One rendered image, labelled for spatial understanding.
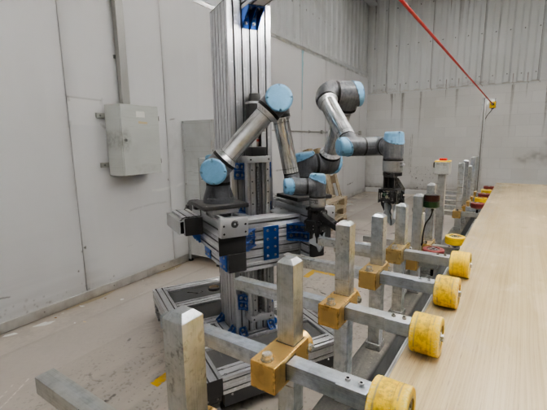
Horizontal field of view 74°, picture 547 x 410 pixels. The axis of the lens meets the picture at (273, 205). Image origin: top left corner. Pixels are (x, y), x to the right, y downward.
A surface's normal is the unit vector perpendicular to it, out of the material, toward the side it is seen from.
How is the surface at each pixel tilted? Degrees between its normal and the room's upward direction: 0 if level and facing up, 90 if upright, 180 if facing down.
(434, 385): 0
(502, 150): 90
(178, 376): 90
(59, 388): 0
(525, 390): 0
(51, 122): 90
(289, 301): 90
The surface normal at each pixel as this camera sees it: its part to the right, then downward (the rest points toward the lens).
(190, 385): 0.83, 0.08
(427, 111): -0.52, 0.15
